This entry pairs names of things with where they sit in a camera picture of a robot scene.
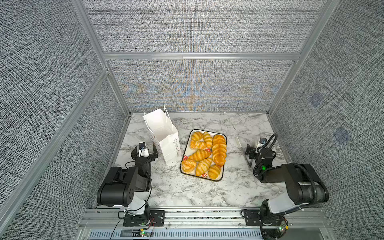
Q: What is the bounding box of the striped croissant centre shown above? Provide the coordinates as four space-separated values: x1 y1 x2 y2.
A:
188 149 212 162

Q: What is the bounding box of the long braided bread loaf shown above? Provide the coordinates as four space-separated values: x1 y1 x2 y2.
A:
212 135 227 167

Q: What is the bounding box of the aluminium cage frame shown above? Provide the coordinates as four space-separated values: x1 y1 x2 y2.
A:
1 1 335 234

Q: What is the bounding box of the white strawberry-print tray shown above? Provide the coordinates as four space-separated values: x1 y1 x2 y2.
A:
180 129 227 182

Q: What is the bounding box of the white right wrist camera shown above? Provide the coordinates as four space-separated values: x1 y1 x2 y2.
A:
256 137 268 148

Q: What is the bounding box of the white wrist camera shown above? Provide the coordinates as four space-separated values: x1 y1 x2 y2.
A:
138 142 150 157
256 137 268 148

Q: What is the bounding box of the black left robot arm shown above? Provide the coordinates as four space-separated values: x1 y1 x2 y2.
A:
97 142 158 218

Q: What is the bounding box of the white paper gift bag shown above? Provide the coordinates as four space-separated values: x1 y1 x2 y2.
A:
143 105 181 165

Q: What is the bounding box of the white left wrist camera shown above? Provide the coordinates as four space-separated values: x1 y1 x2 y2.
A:
138 142 150 157

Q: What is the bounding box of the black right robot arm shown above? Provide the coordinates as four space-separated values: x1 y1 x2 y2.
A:
244 145 330 226

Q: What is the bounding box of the striped croissant bottom middle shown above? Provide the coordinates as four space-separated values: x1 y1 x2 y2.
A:
196 158 213 177

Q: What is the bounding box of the small croissant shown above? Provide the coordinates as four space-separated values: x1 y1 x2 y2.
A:
208 165 221 180
191 131 203 142
203 132 213 149

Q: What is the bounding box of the striped croissant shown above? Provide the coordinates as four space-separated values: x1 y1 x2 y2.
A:
188 149 212 162
196 158 213 177

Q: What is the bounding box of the round bun bottom left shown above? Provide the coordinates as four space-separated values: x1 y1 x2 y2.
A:
181 159 197 173

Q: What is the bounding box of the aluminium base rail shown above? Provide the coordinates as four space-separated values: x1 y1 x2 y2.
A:
75 207 337 240

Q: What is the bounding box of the small croissant second row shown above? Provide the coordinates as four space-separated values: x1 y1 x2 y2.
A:
190 140 208 150

